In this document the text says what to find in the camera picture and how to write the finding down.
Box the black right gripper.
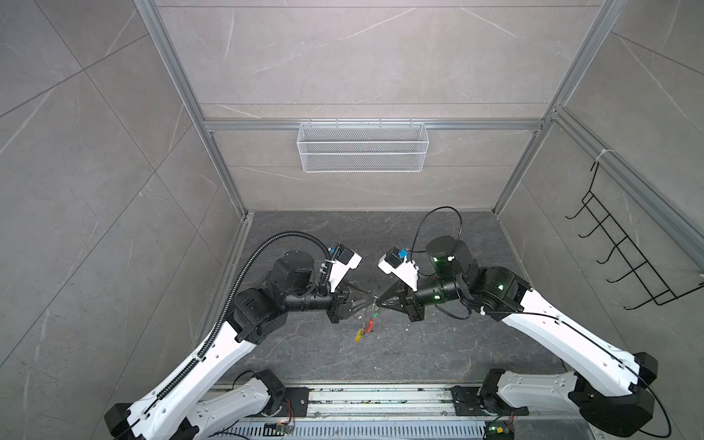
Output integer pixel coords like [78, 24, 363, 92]
[374, 275, 467, 321]

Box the black wire hook rack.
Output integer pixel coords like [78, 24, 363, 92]
[565, 161, 703, 311]

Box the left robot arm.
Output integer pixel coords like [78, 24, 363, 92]
[104, 245, 363, 439]

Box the black right camera cable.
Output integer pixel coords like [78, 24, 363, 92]
[411, 205, 464, 257]

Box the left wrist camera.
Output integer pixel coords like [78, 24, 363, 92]
[327, 243, 362, 293]

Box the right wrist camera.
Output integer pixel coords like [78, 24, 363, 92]
[378, 247, 420, 292]

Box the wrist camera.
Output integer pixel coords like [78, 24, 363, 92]
[378, 247, 420, 292]
[327, 243, 362, 293]

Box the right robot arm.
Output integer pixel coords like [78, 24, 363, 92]
[377, 236, 658, 437]

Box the black corrugated cable conduit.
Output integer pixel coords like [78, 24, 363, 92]
[156, 230, 331, 400]

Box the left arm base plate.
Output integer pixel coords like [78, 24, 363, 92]
[258, 387, 312, 418]

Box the white wire mesh basket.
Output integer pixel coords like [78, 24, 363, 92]
[296, 122, 430, 173]

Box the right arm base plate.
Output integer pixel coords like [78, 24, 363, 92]
[449, 386, 530, 416]

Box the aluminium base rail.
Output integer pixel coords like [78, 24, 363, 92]
[147, 382, 612, 424]

